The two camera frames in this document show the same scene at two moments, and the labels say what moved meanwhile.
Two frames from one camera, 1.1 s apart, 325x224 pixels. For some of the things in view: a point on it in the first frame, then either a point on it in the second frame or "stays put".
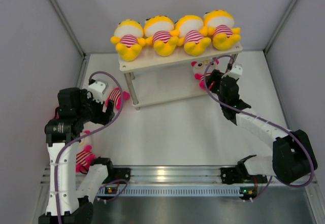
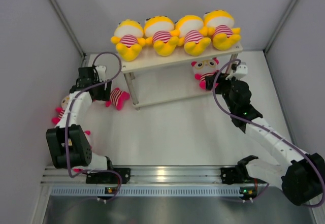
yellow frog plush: [127, 34] stays put
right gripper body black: [216, 77] stays put
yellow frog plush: [192, 34] stays put
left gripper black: [102, 118] → [104, 95]
